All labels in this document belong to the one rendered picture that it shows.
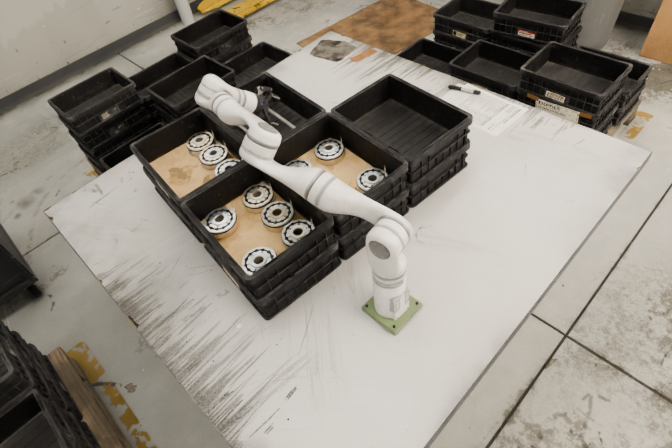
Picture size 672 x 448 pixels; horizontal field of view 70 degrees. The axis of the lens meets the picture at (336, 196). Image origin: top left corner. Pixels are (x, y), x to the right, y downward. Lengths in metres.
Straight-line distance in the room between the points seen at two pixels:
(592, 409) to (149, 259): 1.69
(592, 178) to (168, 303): 1.45
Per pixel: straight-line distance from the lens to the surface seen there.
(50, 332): 2.77
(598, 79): 2.68
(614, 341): 2.31
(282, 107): 1.95
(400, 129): 1.75
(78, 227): 2.02
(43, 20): 4.51
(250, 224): 1.53
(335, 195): 1.19
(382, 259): 1.19
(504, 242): 1.59
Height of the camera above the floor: 1.95
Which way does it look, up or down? 47 degrees down
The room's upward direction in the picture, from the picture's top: 11 degrees counter-clockwise
